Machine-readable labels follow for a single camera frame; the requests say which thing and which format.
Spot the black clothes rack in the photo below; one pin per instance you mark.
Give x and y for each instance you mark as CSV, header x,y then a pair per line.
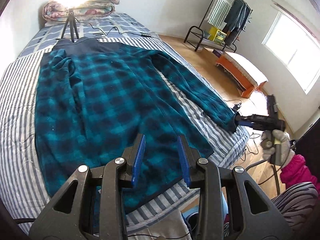
x,y
221,25

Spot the right gloved hand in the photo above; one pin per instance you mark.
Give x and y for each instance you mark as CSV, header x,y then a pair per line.
x,y
276,148

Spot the dark hanging clothes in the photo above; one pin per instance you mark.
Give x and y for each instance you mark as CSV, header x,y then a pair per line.
x,y
236,20

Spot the teal plaid fleece jacket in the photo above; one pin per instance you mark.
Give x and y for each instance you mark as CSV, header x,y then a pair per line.
x,y
92,100

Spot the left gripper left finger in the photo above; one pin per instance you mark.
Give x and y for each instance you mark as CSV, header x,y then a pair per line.
x,y
138,151

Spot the zebra striped trousers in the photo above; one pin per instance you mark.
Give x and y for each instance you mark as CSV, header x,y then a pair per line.
x,y
297,203

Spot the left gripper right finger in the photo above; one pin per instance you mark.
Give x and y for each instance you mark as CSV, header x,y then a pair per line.
x,y
184,152

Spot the pink sleeve right forearm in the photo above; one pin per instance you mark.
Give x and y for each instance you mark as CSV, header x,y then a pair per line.
x,y
296,172

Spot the black camera box right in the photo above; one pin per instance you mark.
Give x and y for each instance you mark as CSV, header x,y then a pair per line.
x,y
272,106

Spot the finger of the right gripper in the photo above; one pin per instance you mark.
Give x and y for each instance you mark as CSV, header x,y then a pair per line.
x,y
239,117
245,123

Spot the striped hanging towel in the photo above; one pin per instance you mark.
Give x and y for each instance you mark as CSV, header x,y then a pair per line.
x,y
218,12

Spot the blue checked bed sheet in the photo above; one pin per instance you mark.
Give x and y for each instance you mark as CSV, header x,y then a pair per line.
x,y
114,25

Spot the folded floral quilts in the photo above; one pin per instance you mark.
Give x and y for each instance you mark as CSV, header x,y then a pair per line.
x,y
55,13

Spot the orange stool with white cloth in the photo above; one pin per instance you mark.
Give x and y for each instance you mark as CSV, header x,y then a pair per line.
x,y
248,76

